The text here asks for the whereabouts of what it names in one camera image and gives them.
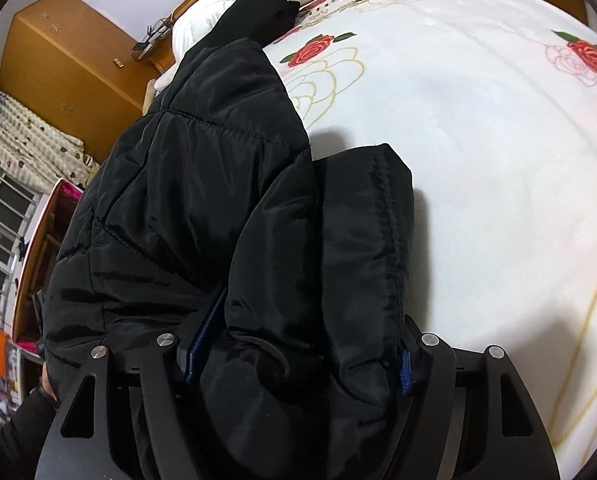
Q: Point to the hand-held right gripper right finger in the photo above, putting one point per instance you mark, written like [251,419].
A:
[478,410]

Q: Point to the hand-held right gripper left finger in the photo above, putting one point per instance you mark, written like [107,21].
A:
[201,340]

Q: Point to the black padded jacket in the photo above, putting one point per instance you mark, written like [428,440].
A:
[203,210]

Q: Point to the person's left forearm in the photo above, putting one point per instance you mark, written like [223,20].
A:
[23,440]

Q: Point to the person's left hand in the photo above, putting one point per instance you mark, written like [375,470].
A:
[48,387]

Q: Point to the white-topped wooden desk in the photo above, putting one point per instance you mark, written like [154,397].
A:
[33,270]

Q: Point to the pink basket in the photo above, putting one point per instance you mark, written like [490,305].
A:
[69,191]

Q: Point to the orange box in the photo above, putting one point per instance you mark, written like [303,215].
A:
[2,355]

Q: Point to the barred window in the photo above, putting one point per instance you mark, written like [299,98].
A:
[1,230]

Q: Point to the white floral blanket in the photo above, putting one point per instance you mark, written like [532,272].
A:
[478,160]

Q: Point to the patterned curtain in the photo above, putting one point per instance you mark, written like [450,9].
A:
[28,135]

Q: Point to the wooden wardrobe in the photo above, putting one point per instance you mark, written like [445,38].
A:
[63,60]

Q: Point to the black folded garment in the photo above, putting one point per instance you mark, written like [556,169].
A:
[258,5]

